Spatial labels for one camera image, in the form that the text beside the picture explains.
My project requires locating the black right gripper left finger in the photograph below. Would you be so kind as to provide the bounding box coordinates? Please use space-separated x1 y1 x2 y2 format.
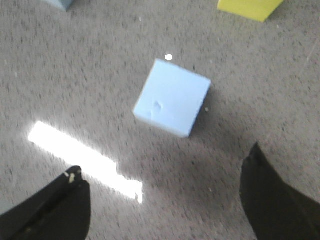
0 166 91 240

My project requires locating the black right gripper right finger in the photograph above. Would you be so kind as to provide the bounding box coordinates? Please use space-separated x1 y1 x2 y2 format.
239 143 320 240

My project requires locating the light blue foam cube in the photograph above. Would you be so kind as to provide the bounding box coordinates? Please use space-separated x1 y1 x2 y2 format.
133 59 211 138
43 0 74 11

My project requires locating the yellow foam cube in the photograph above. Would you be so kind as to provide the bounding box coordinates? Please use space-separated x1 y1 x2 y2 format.
217 0 284 23

